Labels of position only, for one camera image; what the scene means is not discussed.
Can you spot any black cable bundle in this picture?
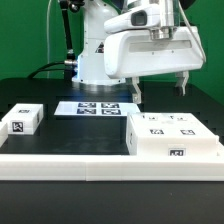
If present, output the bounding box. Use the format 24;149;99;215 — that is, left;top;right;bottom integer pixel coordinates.
27;61;78;80

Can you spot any white marker sheet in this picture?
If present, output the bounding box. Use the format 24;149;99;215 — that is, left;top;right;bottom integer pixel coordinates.
55;101;139;117

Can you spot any white cabinet door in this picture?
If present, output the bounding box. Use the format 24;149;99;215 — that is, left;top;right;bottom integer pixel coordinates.
132;113;173;135
170;113;213;136

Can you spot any white cabinet body box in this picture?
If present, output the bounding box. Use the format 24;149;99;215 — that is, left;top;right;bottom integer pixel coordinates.
126;113;219;157

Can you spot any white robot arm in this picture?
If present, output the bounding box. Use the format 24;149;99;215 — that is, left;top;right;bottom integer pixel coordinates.
73;0;206;104

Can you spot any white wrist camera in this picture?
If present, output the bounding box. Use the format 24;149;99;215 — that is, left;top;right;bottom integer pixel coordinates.
104;4;160;33

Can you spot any white cabinet top block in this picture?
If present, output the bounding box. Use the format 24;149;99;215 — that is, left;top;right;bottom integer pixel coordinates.
2;103;44;135

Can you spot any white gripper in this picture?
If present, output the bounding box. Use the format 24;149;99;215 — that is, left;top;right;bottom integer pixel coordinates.
104;27;203;104

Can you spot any grey thin cable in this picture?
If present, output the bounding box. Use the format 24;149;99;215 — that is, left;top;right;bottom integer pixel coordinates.
45;0;54;80

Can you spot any white U-shaped frame fence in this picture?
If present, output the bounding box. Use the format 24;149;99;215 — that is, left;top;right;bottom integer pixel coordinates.
0;120;224;182

